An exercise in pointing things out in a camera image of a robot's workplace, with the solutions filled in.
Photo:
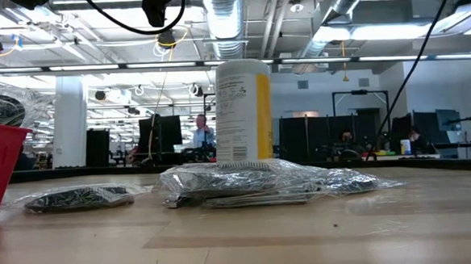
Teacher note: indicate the person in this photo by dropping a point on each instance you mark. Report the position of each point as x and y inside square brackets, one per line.
[201, 135]
[413, 135]
[345, 136]

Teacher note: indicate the white canister with yellow label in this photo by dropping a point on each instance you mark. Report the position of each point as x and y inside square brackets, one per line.
[238, 107]

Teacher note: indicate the black aluminium table frame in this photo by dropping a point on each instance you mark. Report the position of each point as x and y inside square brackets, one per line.
[60, 173]

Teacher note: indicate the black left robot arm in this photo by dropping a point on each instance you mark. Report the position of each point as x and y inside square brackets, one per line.
[160, 6]

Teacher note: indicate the ribbed silver air duct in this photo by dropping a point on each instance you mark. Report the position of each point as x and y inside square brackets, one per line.
[225, 19]

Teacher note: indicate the dark desk monitors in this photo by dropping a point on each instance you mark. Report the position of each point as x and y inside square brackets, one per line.
[433, 125]

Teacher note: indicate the black monitor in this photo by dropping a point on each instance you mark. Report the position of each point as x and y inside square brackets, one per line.
[161, 134]

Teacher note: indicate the black partition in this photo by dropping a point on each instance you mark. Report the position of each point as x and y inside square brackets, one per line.
[308, 134]

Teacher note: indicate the white pillar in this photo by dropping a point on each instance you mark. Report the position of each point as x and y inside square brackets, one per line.
[69, 124]

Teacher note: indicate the black gantry frame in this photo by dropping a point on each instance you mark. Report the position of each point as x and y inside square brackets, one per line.
[358, 92]

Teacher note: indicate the bagged black round hairbrush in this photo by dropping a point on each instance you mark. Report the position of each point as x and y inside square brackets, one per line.
[77, 199]
[355, 184]
[222, 183]

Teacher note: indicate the black cabinet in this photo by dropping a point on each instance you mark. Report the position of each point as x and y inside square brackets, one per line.
[97, 147]

